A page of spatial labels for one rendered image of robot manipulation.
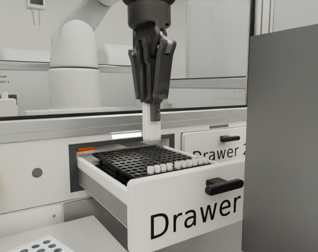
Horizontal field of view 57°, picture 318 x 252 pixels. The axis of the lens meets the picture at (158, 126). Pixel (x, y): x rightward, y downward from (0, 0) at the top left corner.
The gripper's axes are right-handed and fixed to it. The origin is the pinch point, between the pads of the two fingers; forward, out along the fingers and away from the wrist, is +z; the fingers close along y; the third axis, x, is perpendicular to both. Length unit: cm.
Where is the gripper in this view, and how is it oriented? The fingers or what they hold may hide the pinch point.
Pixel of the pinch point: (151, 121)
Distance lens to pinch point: 52.5
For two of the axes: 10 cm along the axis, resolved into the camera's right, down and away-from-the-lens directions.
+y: 5.3, 0.8, -8.4
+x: 8.5, -0.8, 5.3
